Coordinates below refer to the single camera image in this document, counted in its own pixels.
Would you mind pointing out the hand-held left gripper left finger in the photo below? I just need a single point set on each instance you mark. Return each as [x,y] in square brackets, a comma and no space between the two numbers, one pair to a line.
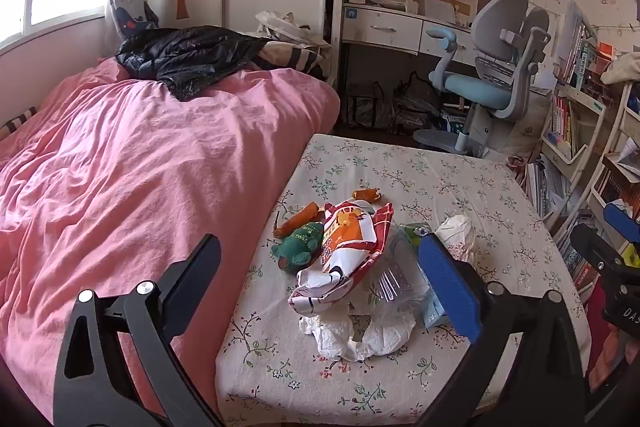
[192,274]

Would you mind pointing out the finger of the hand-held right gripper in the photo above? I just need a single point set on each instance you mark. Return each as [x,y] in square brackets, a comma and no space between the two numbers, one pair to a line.
[592,242]
[620,217]

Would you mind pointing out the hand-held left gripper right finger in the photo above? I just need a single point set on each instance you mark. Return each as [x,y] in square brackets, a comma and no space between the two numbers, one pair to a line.
[450,287]

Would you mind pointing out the light blue packet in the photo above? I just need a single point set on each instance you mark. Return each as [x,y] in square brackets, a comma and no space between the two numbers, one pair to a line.
[434,312]

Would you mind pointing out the clear plastic container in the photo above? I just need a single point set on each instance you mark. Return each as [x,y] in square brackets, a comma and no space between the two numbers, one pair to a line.
[395,277]

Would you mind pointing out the small green wrapper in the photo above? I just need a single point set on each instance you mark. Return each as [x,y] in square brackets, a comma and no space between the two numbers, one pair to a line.
[415,232]

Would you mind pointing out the large white tissue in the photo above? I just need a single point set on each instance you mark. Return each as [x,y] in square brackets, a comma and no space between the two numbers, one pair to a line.
[380,334]

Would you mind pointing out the green snack packet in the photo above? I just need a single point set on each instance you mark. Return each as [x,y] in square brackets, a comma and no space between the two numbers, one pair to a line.
[297,244]

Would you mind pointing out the red white snack bag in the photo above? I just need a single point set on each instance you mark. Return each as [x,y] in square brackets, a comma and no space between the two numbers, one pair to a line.
[345,232]

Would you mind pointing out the short orange sausage piece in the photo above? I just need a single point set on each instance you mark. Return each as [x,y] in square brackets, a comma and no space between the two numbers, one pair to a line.
[367,194]

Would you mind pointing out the row of colourful books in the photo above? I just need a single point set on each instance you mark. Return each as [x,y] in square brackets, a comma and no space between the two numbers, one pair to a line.
[575,252]

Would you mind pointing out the white bookshelf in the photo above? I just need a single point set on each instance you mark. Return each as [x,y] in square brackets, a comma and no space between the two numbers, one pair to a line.
[607,177]

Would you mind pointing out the white book cart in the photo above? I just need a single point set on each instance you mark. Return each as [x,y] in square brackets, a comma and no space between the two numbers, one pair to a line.
[585,122]

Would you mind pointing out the floral tablecloth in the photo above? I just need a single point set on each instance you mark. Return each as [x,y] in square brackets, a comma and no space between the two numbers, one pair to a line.
[450,177]

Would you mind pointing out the row of red books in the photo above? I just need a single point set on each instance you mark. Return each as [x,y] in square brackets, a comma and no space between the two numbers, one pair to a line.
[562,122]

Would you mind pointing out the pink blanket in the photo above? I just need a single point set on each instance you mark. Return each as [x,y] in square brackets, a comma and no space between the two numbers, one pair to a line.
[125,182]

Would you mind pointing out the cream cloth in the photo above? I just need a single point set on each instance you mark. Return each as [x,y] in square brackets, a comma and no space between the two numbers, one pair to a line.
[622,69]

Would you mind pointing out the clear plastic bag pile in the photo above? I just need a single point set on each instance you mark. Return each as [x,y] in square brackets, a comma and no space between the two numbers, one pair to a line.
[415,112]

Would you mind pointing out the dark tote bag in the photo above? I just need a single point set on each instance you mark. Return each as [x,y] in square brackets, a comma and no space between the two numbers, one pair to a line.
[362,112]

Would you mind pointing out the black puffer jacket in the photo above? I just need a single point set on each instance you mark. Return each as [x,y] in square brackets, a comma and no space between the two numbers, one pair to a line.
[185,57]

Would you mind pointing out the grey blue office chair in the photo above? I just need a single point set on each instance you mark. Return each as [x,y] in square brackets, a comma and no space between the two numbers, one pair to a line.
[495,22]

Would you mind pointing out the striped bed sheet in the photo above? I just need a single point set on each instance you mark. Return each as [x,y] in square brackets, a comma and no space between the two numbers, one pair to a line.
[17,122]

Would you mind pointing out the striped pillow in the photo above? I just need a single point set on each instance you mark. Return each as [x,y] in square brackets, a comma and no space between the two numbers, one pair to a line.
[295,54]

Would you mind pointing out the white desk with drawers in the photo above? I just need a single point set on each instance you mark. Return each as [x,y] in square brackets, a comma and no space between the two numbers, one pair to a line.
[380,27]

